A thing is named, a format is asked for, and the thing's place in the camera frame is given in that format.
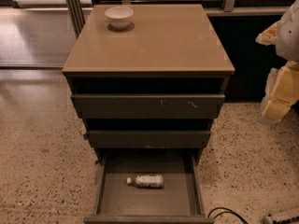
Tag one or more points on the grey power strip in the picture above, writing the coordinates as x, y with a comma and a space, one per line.
290, 216

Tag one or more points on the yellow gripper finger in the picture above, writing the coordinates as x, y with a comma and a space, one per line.
281, 92
268, 36

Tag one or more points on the open bottom drawer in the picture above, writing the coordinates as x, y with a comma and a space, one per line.
178, 202

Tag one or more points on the white ceramic bowl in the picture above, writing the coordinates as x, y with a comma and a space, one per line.
119, 17

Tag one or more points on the tan drawer cabinet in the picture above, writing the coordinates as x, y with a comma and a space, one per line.
166, 50

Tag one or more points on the middle grey drawer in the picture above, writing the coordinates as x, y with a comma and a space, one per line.
148, 139

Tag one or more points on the grey drawer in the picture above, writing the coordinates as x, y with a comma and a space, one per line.
148, 139
116, 106

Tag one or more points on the top grey drawer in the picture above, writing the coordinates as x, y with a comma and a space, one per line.
116, 106

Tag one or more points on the metal window frame post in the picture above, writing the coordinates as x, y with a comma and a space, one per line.
76, 14

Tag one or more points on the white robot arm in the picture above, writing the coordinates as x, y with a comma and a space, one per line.
287, 40

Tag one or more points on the clear plastic bottle white label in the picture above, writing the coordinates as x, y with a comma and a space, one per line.
146, 181

